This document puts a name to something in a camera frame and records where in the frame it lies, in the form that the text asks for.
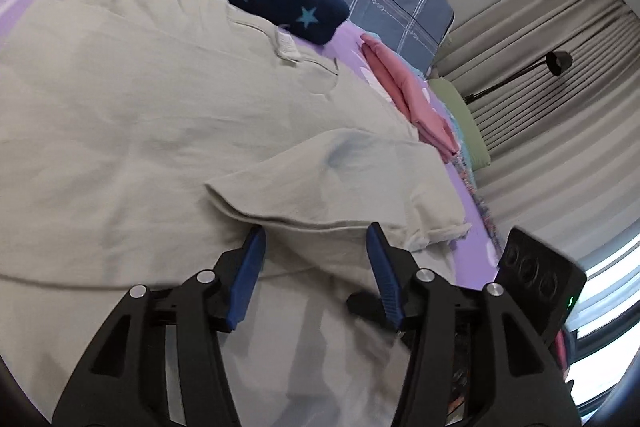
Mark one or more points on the beige pleated curtain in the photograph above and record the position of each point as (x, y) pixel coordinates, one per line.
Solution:
(560, 122)

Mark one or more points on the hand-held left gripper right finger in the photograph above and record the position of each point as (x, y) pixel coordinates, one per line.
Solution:
(384, 274)

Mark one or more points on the window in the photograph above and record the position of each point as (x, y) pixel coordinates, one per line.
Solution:
(607, 307)

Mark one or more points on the purple floral bed sheet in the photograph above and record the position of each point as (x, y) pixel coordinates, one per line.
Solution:
(350, 44)

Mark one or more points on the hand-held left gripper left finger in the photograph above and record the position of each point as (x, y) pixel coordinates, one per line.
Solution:
(246, 274)

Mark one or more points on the green pillow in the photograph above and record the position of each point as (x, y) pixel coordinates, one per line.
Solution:
(462, 119)

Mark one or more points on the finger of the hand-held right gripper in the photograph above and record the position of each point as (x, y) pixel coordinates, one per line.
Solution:
(362, 306)

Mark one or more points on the beige grey shirt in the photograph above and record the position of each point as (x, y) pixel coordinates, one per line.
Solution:
(150, 132)

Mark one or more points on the folded pink clothes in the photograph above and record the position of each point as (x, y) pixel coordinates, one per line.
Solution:
(410, 99)

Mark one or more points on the black floor lamp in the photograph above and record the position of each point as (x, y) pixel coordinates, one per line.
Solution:
(555, 63)

